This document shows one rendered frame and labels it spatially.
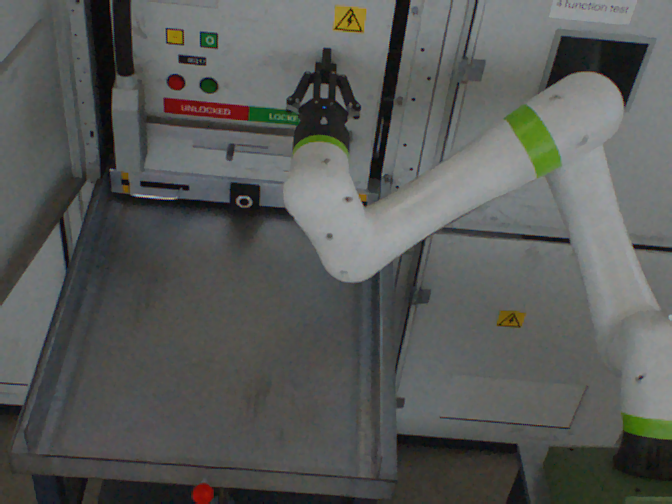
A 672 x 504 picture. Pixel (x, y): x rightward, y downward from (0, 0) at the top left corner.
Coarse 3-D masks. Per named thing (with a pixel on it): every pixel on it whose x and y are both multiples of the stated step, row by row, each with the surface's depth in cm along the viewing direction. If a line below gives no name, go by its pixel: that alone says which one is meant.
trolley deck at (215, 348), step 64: (128, 256) 189; (192, 256) 191; (256, 256) 193; (128, 320) 178; (192, 320) 179; (256, 320) 181; (320, 320) 182; (384, 320) 184; (128, 384) 168; (192, 384) 169; (256, 384) 170; (320, 384) 172; (384, 384) 173; (64, 448) 158; (128, 448) 159; (192, 448) 160; (256, 448) 161; (320, 448) 162; (384, 448) 163
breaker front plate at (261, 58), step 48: (144, 0) 170; (240, 0) 169; (288, 0) 169; (336, 0) 169; (384, 0) 169; (144, 48) 177; (192, 48) 176; (240, 48) 176; (288, 48) 176; (336, 48) 176; (384, 48) 175; (192, 96) 184; (240, 96) 183; (288, 96) 183; (336, 96) 183; (192, 144) 191
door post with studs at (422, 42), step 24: (432, 0) 174; (408, 24) 178; (432, 24) 177; (408, 48) 181; (432, 48) 181; (408, 72) 185; (432, 72) 184; (408, 96) 188; (408, 120) 192; (408, 144) 196; (384, 168) 201; (408, 168) 200; (384, 192) 206
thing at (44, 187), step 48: (0, 0) 158; (48, 0) 175; (0, 48) 162; (48, 48) 179; (0, 96) 162; (48, 96) 184; (0, 144) 170; (48, 144) 189; (0, 192) 174; (48, 192) 194; (0, 240) 178; (0, 288) 181
